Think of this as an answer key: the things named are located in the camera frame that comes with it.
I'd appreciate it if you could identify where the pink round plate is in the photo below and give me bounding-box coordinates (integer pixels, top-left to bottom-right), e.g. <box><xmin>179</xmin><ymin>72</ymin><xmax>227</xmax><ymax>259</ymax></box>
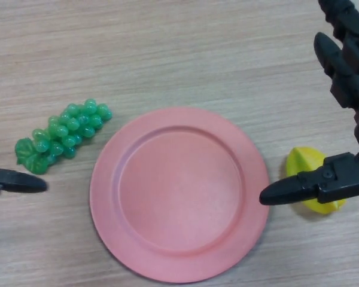
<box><xmin>89</xmin><ymin>107</ymin><xmax>270</xmax><ymax>284</ymax></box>

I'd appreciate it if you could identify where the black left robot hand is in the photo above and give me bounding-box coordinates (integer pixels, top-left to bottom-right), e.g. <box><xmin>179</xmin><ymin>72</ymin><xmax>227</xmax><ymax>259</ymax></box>
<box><xmin>0</xmin><ymin>161</ymin><xmax>48</xmax><ymax>197</ymax></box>

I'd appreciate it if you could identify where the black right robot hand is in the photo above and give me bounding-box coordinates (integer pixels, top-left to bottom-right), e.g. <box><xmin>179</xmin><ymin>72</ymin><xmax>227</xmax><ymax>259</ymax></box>
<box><xmin>258</xmin><ymin>0</ymin><xmax>359</xmax><ymax>206</ymax></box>

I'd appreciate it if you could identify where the yellow starfruit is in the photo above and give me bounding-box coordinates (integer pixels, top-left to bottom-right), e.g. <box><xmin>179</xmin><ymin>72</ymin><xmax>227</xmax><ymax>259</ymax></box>
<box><xmin>286</xmin><ymin>146</ymin><xmax>348</xmax><ymax>215</ymax></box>

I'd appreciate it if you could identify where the green grape bunch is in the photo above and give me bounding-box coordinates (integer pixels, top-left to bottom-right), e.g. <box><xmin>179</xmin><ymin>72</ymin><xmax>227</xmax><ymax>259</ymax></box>
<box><xmin>14</xmin><ymin>98</ymin><xmax>113</xmax><ymax>176</ymax></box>

